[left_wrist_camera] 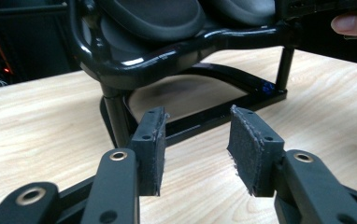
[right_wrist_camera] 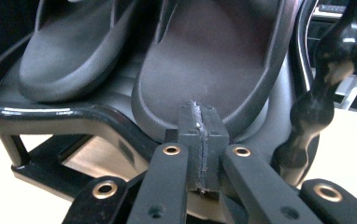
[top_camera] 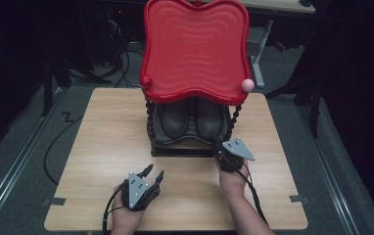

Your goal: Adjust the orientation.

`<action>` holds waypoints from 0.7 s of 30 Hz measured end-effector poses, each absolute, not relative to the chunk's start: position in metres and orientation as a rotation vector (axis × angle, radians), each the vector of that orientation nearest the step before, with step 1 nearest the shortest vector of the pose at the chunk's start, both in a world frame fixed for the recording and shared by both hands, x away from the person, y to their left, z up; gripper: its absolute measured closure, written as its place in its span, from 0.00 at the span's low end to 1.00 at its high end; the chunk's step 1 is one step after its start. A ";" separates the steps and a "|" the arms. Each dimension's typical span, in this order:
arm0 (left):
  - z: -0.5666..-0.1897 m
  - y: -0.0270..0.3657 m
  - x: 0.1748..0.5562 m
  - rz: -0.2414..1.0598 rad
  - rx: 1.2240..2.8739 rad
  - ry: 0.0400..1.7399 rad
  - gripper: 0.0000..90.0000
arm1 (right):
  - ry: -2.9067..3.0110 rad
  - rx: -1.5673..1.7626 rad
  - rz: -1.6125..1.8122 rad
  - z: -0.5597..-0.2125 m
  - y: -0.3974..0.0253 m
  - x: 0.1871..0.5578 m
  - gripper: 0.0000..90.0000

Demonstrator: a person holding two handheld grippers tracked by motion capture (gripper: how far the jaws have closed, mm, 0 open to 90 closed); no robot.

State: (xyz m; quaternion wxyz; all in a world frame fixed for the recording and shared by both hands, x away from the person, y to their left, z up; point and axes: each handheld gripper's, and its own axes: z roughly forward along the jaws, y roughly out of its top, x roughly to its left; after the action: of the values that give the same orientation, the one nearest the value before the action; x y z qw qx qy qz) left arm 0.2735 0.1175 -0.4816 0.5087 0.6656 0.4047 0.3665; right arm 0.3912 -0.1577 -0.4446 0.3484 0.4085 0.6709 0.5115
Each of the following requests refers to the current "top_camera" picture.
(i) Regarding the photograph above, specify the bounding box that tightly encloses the person's left hand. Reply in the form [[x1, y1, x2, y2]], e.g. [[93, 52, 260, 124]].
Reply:
[[109, 183, 148, 235]]

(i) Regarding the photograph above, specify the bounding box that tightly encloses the left hand-held gripper black cable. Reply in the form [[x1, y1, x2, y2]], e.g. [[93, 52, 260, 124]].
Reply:
[[102, 185, 128, 235]]

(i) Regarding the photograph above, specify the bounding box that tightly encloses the red and black shoe rack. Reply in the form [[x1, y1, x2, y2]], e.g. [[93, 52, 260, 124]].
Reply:
[[139, 0, 256, 159]]

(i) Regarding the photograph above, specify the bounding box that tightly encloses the black metal stand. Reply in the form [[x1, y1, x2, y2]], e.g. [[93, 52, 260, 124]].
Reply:
[[263, 63, 326, 139], [40, 53, 113, 118]]

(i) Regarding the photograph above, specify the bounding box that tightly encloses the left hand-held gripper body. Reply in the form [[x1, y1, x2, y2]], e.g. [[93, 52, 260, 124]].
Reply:
[[120, 171, 162, 212]]

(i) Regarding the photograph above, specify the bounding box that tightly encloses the grey tape piece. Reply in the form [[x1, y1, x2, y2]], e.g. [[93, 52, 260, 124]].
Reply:
[[42, 196, 67, 208], [289, 194, 310, 206]]

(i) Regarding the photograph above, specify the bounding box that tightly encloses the right hand-held gripper black cable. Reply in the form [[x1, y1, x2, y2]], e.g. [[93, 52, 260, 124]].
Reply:
[[236, 162, 270, 227]]

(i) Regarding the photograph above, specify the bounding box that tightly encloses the beige desk top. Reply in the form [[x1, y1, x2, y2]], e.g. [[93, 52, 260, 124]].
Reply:
[[240, 0, 316, 16]]

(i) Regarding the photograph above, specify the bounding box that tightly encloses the hand-held gripper black cable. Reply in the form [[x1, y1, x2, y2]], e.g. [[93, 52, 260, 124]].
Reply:
[[236, 162, 270, 227], [102, 185, 128, 235]]

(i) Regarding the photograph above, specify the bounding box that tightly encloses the black floor cable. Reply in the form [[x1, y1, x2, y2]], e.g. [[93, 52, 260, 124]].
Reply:
[[43, 112, 84, 187]]

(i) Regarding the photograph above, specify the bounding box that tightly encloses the bundle of black cables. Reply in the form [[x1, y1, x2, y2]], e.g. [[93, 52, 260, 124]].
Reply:
[[104, 18, 144, 89]]

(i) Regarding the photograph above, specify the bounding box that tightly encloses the grey metal desk leg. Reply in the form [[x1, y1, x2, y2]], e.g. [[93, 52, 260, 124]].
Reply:
[[249, 19, 275, 90]]

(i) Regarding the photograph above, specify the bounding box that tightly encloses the black slipper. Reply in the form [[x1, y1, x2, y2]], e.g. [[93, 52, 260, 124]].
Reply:
[[196, 97, 226, 141], [158, 97, 190, 140]]

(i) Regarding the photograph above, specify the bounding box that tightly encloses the metal floor rail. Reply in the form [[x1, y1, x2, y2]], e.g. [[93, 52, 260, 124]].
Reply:
[[296, 104, 361, 235], [0, 87, 66, 231]]

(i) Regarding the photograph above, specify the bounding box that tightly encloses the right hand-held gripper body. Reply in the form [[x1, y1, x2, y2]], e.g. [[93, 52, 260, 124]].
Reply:
[[213, 137, 257, 173]]

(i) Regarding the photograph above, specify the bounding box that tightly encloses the person's right hand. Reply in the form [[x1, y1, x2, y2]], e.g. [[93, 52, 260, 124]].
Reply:
[[217, 158, 252, 201]]

